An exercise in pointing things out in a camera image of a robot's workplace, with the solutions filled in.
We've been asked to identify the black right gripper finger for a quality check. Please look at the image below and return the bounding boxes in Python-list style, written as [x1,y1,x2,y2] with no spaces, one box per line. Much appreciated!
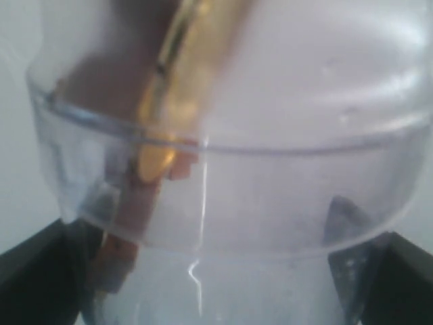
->
[361,233,432,325]

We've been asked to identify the dark right gripper tip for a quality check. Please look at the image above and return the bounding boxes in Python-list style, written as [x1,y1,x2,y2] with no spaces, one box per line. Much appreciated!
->
[1,219,103,324]

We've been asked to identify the clear glass with amber liquid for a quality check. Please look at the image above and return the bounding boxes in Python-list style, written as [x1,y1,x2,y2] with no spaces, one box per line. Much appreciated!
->
[28,84,431,324]

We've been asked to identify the gold coins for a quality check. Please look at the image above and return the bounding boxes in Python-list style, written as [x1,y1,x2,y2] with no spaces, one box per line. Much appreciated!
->
[55,1,252,294]

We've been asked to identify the clear dome strainer lid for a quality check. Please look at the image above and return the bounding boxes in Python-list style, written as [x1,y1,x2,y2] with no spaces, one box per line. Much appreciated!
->
[28,1,432,152]

